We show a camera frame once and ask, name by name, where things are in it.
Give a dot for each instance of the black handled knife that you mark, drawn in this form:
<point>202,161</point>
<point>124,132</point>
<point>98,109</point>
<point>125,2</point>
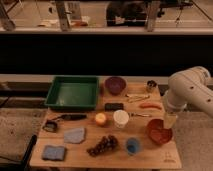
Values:
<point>71,117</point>

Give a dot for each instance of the blue plastic cup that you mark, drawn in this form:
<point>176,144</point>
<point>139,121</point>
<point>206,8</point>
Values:
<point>132,146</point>

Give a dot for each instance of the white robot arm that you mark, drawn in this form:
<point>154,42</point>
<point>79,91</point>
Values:
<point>187,86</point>

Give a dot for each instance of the small metal cup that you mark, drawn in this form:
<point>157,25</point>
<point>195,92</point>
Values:
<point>150,86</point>

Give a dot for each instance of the white paper cup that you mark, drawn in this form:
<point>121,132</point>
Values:
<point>120,118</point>

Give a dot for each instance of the wooden board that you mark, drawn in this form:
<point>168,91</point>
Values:
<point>150,156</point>

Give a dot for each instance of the yellow tongs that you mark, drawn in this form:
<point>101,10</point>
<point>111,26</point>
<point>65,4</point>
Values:
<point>135,97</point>

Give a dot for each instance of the yellow orange fruit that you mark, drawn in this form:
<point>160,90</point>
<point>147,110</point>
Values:
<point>100,119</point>

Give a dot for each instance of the small black square dish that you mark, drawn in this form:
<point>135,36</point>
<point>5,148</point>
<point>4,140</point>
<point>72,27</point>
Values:
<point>50,126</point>

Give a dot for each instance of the light blue cloth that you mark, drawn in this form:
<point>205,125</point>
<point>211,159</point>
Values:
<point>75,135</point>

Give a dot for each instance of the black rectangular block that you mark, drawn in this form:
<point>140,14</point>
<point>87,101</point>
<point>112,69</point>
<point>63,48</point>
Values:
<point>113,106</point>

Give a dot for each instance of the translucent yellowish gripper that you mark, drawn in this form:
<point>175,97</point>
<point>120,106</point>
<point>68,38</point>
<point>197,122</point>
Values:
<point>169,120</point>

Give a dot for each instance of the green plastic tray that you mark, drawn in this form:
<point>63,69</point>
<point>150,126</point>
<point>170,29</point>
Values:
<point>73,93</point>

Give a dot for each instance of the bunch of dark grapes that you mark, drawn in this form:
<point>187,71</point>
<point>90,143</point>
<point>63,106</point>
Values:
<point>104,145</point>

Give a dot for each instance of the blue sponge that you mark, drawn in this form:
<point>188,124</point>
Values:
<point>53,153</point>

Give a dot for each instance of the black bar at table edge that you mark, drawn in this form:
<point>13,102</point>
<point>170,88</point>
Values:
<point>26,157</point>

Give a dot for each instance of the purple bowl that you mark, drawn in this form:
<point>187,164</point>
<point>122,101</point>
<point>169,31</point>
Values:
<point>115,85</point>

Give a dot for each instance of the red bowl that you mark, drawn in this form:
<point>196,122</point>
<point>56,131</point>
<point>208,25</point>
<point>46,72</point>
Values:
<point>157,133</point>

